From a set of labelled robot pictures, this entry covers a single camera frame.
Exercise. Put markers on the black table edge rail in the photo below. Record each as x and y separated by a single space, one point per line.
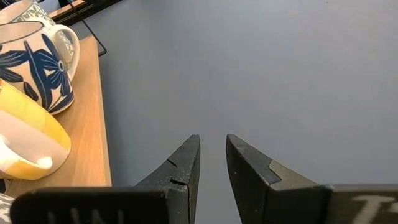
93 7

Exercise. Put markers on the green lattice pattern mug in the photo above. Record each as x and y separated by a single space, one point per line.
34 12

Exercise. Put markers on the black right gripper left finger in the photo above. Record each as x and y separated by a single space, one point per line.
93 207

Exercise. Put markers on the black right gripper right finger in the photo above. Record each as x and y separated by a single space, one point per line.
295 202

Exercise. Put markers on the cream mug navy flowers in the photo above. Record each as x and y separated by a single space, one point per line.
37 68

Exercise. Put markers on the yellow mug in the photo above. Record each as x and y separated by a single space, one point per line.
28 112

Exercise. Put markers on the wooden shelf board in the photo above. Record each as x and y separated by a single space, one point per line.
90 140

